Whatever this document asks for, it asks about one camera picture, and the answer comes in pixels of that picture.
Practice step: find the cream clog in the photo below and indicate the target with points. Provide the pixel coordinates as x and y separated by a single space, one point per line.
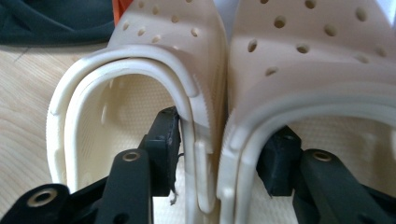
168 53
311 81

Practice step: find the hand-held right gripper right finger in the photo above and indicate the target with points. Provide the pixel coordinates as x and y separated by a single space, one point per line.
280 161

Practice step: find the black flip-flop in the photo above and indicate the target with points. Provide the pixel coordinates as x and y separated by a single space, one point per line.
53 21

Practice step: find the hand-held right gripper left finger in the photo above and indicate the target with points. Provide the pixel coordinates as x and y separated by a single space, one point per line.
165 146

